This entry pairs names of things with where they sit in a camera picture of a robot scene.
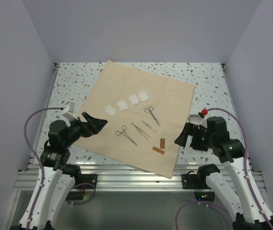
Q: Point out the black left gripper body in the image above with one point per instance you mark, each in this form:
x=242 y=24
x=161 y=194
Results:
x=77 y=129

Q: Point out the white gauze pad far left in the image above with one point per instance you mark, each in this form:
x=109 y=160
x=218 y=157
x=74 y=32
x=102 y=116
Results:
x=111 y=111

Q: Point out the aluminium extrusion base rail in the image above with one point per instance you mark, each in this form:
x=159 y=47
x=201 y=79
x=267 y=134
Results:
x=73 y=81

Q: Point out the steel surgical scissors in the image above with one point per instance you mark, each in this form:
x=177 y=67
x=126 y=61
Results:
x=150 y=111

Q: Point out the beige cloth mat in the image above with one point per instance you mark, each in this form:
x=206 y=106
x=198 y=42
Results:
x=171 y=100

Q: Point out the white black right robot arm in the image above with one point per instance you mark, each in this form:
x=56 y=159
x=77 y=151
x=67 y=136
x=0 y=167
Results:
x=243 y=201

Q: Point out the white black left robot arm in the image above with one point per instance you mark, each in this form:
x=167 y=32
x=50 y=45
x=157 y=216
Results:
x=56 y=178

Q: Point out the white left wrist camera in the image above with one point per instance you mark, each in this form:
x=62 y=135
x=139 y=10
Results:
x=68 y=111

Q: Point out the long steel tweezers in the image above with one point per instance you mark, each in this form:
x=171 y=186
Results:
x=141 y=131

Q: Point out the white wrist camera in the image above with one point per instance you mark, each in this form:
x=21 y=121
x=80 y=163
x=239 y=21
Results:
x=199 y=118
x=68 y=111

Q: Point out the steel hemostat forceps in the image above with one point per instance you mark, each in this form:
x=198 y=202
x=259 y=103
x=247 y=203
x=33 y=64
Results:
x=123 y=132

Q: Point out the white gauze pad far right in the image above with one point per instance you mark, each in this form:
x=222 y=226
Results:
x=143 y=96

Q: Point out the white gauze pad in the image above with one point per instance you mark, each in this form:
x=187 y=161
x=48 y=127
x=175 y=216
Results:
x=134 y=99
x=143 y=96
x=122 y=105
x=111 y=111

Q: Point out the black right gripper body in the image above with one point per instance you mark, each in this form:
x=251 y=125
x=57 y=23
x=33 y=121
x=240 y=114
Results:
x=200 y=140

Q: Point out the short steel tweezers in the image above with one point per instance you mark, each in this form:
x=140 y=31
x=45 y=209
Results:
x=149 y=126

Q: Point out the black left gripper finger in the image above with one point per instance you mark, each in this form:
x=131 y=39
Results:
x=88 y=126
x=100 y=124

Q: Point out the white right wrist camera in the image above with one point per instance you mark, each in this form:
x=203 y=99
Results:
x=199 y=118

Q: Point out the brown bandage strip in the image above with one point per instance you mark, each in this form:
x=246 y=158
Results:
x=162 y=143
x=158 y=150

